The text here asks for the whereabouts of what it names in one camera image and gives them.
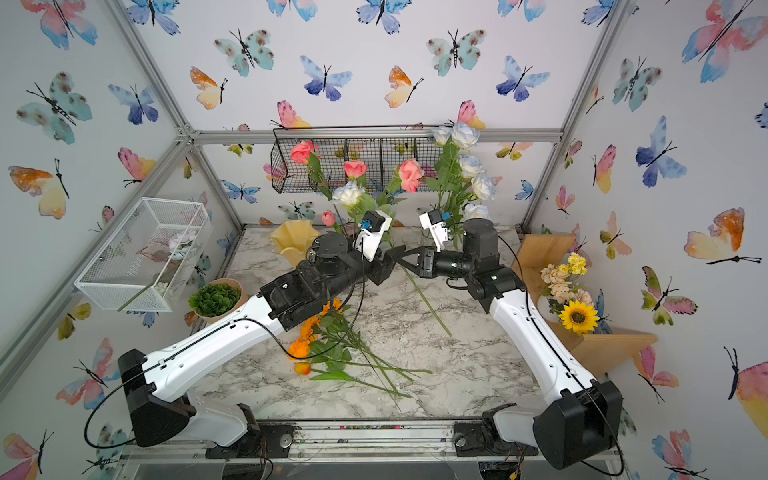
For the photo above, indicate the purple glass vase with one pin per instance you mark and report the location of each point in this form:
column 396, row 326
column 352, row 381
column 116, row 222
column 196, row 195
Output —
column 350, row 229

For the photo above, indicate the pink rose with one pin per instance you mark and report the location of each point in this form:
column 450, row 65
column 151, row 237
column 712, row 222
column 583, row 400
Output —
column 406, row 179

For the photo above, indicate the small white rose stem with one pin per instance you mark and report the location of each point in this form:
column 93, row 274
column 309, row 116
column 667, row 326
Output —
column 464, row 137

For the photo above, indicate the potted green succulent plant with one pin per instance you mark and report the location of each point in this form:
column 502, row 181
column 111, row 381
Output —
column 217, row 299

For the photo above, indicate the wooden corner shelf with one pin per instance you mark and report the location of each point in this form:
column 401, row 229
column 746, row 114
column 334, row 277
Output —
column 600, row 354

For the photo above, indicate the sunflower bouquet in vase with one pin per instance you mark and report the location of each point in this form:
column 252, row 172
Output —
column 564, row 300

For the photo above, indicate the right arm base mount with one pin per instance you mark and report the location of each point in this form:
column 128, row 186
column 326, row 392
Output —
column 480, row 437

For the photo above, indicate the orange tulip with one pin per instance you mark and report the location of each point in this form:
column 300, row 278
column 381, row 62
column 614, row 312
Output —
column 305, row 369

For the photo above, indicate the pink tulip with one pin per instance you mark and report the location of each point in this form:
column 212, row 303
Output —
column 329, row 219

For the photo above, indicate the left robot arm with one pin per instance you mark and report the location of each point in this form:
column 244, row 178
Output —
column 158, row 386

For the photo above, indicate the orange carnation flower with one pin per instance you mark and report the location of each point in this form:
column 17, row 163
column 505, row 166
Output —
column 335, row 345

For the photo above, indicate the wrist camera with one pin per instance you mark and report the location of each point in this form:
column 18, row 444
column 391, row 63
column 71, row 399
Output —
column 374, row 224
column 434, row 221

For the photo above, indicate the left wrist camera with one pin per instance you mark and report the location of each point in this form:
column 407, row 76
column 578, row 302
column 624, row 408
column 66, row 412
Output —
column 374, row 224

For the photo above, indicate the orange ranunculus flower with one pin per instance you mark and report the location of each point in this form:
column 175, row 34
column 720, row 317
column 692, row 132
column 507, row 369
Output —
column 301, row 347

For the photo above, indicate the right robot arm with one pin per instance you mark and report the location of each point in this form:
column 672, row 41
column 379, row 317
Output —
column 582, row 415

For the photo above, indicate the yellow ruffled vase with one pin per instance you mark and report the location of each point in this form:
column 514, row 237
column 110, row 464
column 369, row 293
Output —
column 293, row 238

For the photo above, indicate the pink rose pair stem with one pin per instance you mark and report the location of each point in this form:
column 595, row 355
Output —
column 305, row 153

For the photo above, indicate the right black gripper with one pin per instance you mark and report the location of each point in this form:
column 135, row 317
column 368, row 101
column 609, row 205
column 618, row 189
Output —
column 424, row 262

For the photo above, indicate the small white rosebud stem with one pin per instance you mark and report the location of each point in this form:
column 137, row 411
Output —
column 357, row 201

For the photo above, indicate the white mesh wall basket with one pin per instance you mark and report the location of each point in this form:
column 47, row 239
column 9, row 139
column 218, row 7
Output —
column 148, row 259

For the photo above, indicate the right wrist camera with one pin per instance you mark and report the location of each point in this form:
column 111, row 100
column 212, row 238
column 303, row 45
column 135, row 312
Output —
column 434, row 221

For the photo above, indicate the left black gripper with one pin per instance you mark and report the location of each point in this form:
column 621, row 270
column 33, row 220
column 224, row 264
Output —
column 380, row 271

